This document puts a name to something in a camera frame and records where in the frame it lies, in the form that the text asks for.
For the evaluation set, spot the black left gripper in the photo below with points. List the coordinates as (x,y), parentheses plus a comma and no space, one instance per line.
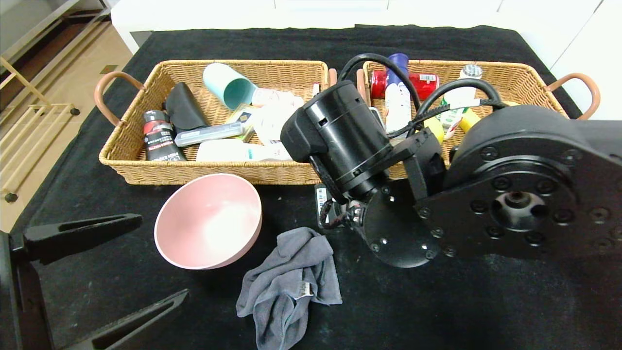
(26,241)

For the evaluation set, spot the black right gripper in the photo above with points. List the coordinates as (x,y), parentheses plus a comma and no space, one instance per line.
(321,203)

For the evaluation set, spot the white bottle blue cap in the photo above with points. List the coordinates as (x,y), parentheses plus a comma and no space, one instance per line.
(396,104)

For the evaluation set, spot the yellow banana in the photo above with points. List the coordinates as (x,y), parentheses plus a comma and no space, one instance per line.
(469,120)

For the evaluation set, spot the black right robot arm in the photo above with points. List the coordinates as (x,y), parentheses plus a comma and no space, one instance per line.
(525,204)

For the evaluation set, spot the wicker basket with toiletries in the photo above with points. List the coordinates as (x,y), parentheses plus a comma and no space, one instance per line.
(218,170)

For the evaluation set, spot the wicker basket with food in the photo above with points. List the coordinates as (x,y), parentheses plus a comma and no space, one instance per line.
(525,80)

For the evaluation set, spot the grey cloth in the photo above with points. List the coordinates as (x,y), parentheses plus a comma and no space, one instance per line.
(291,272)

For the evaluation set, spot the white round container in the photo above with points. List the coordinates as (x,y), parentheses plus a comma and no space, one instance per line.
(269,121)

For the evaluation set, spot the white bottle black cap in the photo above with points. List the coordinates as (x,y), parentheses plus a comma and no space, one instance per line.
(233,151)

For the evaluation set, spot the pink white stick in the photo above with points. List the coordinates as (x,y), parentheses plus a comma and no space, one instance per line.
(315,90)

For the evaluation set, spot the pink bowl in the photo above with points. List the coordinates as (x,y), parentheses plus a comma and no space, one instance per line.
(209,223)

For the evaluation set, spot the pink white small bottle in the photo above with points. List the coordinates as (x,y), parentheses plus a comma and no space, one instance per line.
(272,97)

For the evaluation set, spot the grey rectangular case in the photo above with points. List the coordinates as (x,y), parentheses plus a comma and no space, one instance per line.
(209,134)

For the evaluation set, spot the yellow lemon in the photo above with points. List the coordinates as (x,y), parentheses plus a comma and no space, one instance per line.
(435,130)

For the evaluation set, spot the teal cup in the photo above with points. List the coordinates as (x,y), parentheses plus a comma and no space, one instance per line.
(231,87)

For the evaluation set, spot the white bottle silver cap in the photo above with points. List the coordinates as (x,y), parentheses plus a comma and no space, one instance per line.
(454,119)

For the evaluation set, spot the red drink can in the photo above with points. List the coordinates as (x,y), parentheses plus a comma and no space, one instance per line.
(427,85)

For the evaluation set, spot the black red bottle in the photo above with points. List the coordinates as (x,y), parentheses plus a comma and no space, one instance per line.
(160,141)

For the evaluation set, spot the black pouch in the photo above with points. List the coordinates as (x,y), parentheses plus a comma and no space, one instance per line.
(184,109)

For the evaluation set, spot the beige wooden rack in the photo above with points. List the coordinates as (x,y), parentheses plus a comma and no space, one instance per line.
(29,131)

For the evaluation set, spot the black tablecloth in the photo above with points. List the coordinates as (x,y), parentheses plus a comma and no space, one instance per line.
(486,311)

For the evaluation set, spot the white cabinet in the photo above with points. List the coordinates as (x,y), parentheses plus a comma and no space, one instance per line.
(243,14)

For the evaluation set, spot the wooden shelf unit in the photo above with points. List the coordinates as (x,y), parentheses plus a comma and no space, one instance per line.
(39,24)

